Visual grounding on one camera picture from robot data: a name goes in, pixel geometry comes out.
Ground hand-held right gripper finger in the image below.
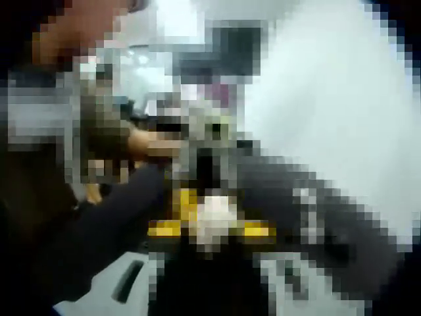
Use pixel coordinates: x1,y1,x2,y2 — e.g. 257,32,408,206
53,251,149,316

